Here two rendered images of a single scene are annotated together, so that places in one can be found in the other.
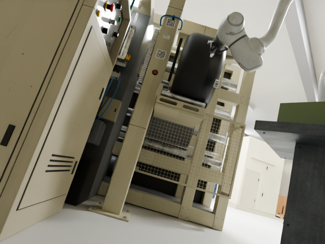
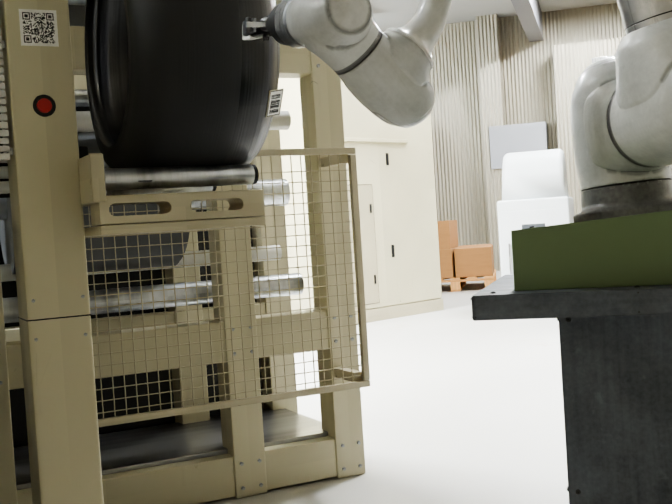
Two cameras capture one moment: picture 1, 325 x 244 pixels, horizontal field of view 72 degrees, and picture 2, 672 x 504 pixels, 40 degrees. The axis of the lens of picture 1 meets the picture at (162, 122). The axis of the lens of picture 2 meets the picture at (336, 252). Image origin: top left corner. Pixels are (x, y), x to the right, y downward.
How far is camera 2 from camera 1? 0.74 m
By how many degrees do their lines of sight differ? 29
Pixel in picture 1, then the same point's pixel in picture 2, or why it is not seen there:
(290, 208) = (577, 458)
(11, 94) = not seen: outside the picture
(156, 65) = (41, 77)
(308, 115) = (578, 258)
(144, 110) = (61, 254)
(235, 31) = (354, 43)
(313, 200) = (614, 429)
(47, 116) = not seen: outside the picture
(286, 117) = (533, 268)
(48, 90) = not seen: outside the picture
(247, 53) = (395, 91)
